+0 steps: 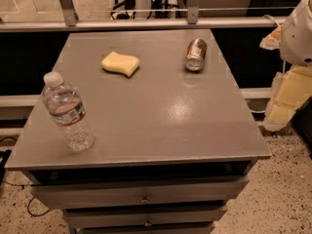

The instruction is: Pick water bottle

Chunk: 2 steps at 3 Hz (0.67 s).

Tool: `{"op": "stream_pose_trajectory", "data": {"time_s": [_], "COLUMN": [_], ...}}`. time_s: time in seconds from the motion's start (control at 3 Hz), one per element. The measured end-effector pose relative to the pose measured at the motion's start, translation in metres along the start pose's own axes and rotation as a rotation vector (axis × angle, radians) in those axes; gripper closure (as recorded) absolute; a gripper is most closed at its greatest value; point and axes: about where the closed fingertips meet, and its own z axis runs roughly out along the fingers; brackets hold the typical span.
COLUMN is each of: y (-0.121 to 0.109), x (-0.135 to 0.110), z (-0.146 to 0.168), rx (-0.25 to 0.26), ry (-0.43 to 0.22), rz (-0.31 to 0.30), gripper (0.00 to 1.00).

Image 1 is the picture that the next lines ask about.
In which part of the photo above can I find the cabinet drawer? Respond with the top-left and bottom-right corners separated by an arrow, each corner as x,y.
63,205 -> 227,228
31,176 -> 249,210

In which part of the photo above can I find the white cable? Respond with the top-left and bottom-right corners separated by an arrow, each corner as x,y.
263,14 -> 283,28

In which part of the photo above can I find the grey drawer cabinet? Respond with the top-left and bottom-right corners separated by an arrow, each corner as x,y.
7,29 -> 270,234

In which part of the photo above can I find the clear plastic water bottle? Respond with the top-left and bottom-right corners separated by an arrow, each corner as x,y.
42,71 -> 95,152

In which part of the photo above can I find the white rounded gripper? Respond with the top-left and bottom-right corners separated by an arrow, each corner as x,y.
259,0 -> 312,132

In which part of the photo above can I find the metal railing frame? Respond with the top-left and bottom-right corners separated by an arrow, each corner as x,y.
0,0 -> 300,32

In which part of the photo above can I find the top cabinet drawer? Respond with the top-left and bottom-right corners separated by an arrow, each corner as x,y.
31,176 -> 249,210

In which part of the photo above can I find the yellow sponge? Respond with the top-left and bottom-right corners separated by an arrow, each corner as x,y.
101,52 -> 139,77

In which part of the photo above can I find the metal soda can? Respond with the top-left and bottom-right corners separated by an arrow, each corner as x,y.
185,38 -> 207,71

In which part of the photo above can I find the black floor cable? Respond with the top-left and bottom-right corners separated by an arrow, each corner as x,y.
0,136 -> 52,218

